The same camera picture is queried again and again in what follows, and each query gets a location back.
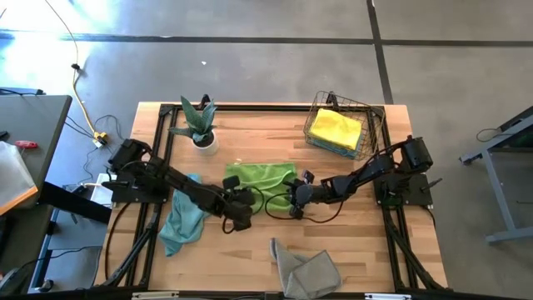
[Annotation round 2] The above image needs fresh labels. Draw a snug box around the grey metal table frame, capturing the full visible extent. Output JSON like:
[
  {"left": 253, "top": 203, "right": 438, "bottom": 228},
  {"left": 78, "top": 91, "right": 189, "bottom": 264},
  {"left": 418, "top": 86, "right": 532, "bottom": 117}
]
[{"left": 459, "top": 106, "right": 533, "bottom": 245}]

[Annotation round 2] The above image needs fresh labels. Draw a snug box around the black angled bar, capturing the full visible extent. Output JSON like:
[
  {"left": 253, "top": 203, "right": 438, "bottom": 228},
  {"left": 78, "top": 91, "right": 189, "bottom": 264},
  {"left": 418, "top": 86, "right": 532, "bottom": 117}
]
[{"left": 37, "top": 181, "right": 113, "bottom": 225}]

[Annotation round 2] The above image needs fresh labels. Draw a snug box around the yellow microfiber towel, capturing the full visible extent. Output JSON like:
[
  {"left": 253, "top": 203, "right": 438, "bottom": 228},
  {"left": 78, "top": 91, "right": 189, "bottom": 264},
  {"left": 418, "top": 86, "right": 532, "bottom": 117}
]
[{"left": 308, "top": 107, "right": 364, "bottom": 152}]

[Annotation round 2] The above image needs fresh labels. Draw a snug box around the green microfiber towel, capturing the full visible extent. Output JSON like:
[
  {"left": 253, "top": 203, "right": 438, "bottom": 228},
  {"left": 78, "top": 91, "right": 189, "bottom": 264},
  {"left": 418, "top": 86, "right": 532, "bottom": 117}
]
[{"left": 224, "top": 161, "right": 299, "bottom": 214}]

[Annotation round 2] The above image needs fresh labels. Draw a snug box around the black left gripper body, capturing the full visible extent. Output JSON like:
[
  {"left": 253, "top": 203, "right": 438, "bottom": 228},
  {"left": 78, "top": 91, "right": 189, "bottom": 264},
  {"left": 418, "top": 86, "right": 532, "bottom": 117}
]
[{"left": 220, "top": 174, "right": 257, "bottom": 233}]

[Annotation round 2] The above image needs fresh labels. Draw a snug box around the grey microfiber towel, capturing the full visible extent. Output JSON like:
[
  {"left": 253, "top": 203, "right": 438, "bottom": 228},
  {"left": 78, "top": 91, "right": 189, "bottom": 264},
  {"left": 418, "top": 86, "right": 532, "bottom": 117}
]
[{"left": 269, "top": 237, "right": 343, "bottom": 300}]

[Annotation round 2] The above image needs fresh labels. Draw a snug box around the white frame bracket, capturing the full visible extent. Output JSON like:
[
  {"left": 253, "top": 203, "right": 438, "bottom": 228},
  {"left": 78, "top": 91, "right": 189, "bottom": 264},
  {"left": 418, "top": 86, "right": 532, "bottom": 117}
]
[
  {"left": 131, "top": 291, "right": 181, "bottom": 300},
  {"left": 364, "top": 292, "right": 413, "bottom": 300}
]

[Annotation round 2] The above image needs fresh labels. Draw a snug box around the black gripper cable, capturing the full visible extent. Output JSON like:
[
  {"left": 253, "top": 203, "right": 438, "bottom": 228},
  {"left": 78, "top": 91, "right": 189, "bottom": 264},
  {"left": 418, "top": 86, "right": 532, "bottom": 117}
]
[
  {"left": 222, "top": 185, "right": 266, "bottom": 235},
  {"left": 265, "top": 192, "right": 347, "bottom": 224}
]

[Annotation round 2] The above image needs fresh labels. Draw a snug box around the wire mesh basket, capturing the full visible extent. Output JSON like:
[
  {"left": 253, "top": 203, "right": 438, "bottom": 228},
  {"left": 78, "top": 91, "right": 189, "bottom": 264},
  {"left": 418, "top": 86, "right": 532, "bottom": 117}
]
[{"left": 302, "top": 90, "right": 386, "bottom": 162}]

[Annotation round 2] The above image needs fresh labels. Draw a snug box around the yellow floor cable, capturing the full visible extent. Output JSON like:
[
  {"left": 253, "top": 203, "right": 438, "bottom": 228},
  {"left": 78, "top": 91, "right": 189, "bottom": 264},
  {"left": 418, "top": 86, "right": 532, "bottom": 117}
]
[{"left": 43, "top": 0, "right": 110, "bottom": 147}]

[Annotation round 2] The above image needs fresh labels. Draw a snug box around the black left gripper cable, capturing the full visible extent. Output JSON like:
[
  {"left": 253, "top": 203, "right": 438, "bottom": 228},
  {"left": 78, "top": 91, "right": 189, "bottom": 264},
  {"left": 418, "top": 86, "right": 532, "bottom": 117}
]
[{"left": 222, "top": 185, "right": 266, "bottom": 235}]

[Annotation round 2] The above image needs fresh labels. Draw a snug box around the potted succulent in white pot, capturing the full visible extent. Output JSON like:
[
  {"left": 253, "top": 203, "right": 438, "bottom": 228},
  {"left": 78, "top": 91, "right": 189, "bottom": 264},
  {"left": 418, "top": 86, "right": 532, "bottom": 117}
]
[{"left": 167, "top": 94, "right": 221, "bottom": 158}]

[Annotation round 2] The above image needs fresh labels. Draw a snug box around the translucent plastic bag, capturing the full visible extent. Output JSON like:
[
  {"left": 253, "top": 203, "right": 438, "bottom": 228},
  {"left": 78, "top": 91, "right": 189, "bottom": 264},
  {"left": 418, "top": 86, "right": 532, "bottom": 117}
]
[{"left": 0, "top": 140, "right": 39, "bottom": 209}]

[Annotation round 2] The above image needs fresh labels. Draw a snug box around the white plastic box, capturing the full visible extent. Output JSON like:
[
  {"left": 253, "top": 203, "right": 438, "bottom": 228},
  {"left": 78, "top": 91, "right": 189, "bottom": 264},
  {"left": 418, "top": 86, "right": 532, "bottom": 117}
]
[{"left": 89, "top": 172, "right": 116, "bottom": 209}]

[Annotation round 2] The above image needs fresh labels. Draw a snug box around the teal microfiber towel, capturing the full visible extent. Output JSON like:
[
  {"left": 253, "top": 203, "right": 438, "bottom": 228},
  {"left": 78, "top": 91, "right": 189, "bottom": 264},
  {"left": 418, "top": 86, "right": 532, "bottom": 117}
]
[{"left": 157, "top": 173, "right": 211, "bottom": 258}]

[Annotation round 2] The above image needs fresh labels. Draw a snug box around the yellow power plug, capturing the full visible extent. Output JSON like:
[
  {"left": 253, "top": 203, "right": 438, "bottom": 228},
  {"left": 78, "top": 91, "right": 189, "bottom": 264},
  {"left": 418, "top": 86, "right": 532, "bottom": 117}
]
[{"left": 92, "top": 130, "right": 110, "bottom": 149}]

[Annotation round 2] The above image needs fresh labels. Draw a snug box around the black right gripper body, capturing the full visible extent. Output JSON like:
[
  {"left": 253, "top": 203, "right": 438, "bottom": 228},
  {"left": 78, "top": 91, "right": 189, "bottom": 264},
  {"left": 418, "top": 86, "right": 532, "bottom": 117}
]
[{"left": 291, "top": 169, "right": 326, "bottom": 220}]

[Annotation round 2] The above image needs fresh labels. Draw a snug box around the grey desk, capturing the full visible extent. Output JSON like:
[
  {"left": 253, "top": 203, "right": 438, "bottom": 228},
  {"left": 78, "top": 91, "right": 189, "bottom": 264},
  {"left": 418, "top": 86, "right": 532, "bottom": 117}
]
[{"left": 0, "top": 94, "right": 74, "bottom": 218}]

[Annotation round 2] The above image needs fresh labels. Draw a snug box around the light blue microfiber towel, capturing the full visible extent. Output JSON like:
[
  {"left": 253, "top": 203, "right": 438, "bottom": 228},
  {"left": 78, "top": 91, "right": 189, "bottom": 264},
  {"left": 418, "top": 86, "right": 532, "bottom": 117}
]
[{"left": 310, "top": 136, "right": 361, "bottom": 160}]

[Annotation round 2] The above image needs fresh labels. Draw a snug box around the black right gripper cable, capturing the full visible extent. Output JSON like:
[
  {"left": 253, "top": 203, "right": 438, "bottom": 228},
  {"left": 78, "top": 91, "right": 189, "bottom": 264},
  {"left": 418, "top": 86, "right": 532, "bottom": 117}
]
[{"left": 265, "top": 192, "right": 347, "bottom": 224}]

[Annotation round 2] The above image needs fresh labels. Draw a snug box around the black aluminium rig frame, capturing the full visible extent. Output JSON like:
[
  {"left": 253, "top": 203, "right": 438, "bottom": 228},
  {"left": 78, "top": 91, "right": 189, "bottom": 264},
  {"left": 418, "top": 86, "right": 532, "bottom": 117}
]
[{"left": 96, "top": 93, "right": 450, "bottom": 300}]

